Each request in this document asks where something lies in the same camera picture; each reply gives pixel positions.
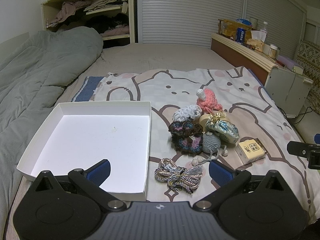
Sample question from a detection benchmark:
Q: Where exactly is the grey crochet mouse toy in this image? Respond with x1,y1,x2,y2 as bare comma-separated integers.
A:
191,132,228,166

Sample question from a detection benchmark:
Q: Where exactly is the gold grey braided rope bundle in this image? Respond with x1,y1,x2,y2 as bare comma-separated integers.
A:
154,157,203,194

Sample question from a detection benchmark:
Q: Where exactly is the small yellow card box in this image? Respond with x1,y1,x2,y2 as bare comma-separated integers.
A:
235,138,268,165

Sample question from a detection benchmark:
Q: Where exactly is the floral brocade drawstring pouch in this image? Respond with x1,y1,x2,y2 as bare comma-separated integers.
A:
206,120,239,144

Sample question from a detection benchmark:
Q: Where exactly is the dark purple blue crochet piece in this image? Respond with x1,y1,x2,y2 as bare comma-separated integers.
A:
169,120,203,155

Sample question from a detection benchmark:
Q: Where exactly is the oval wooden box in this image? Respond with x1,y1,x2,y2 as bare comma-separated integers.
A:
199,111,230,132

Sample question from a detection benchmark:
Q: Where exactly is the white grey yarn ball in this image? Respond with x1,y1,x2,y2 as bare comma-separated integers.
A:
172,105,202,122

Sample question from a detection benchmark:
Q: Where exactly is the pink crochet octopus toy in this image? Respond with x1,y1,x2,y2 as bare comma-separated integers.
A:
196,88,223,114

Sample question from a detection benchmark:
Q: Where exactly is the white shallow cardboard box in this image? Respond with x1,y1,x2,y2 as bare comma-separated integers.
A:
17,101,151,201

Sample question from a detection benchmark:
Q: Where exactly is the cartoon cat print blanket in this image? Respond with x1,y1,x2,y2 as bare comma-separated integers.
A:
91,67,319,223

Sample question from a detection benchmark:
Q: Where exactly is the white side cabinet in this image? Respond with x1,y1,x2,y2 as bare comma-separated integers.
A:
264,66,313,119

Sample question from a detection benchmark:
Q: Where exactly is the patterned beige cushion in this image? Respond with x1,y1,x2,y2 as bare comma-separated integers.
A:
295,41,319,113

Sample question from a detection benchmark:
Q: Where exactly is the small white jar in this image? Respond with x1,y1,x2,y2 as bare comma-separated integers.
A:
268,44,279,60

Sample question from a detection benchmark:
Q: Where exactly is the wooden bed headboard shelf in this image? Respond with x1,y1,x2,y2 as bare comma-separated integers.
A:
211,33,277,85

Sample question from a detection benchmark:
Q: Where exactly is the grey quilted duvet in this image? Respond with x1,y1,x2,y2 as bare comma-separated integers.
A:
1,27,103,232

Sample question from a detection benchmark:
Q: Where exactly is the white tissue pack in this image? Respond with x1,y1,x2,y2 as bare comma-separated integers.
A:
250,30,267,46

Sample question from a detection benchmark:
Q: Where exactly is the clear plastic water bottle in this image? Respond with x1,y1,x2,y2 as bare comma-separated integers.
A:
260,21,268,42

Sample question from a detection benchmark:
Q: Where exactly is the blue pepsi can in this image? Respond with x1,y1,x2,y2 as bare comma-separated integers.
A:
235,28,246,43

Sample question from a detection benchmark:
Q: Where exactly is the yellow snack box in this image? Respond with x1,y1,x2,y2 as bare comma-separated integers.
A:
217,19,252,42

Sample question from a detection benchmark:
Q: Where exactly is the pile of clothes on shelf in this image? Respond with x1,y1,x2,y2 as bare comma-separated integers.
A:
46,0,130,37

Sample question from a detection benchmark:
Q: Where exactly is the cream open wardrobe shelf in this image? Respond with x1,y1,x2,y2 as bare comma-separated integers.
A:
41,0,136,47

